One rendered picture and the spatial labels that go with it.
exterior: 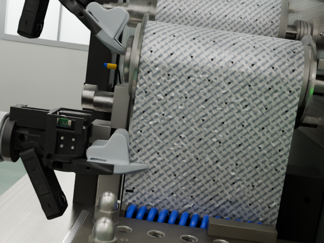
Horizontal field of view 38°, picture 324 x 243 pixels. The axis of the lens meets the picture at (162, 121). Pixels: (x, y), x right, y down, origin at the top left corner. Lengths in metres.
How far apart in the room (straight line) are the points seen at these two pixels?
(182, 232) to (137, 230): 0.06
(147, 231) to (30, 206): 0.46
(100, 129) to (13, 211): 0.34
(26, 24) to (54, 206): 0.28
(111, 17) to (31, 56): 5.82
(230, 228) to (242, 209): 0.07
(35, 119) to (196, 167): 0.25
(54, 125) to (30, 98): 5.92
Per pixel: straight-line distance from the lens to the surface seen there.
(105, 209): 0.66
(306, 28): 1.01
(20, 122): 0.72
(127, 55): 0.72
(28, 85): 6.60
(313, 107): 0.95
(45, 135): 0.70
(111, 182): 0.81
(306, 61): 0.73
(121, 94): 0.77
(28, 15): 0.78
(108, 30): 0.75
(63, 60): 6.44
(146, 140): 0.70
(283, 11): 0.96
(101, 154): 0.70
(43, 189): 0.73
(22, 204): 1.08
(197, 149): 0.71
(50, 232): 0.96
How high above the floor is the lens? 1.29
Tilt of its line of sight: 10 degrees down
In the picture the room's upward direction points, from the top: 8 degrees clockwise
